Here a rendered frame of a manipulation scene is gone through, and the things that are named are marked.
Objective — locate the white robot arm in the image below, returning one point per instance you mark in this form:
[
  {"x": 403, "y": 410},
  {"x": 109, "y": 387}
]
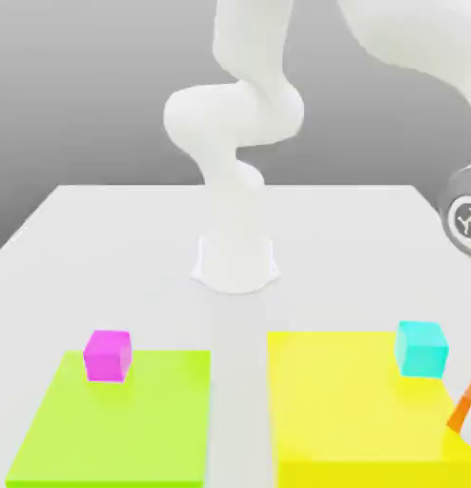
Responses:
[{"x": 235, "y": 114}]

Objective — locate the small magenta cube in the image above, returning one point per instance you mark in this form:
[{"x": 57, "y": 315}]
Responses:
[{"x": 107, "y": 356}]

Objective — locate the small cyan cube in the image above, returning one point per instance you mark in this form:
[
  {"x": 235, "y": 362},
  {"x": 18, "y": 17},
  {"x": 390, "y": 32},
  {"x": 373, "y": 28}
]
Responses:
[{"x": 421, "y": 350}]

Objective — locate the small orange cube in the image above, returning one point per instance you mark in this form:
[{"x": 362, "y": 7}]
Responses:
[{"x": 464, "y": 407}]

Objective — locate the large yellow box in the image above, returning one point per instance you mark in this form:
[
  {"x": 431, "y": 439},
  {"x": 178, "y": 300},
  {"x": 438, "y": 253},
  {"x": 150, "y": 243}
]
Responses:
[{"x": 357, "y": 404}]

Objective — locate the large lime green box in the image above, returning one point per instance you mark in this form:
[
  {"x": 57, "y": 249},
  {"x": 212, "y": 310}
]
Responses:
[{"x": 113, "y": 423}]

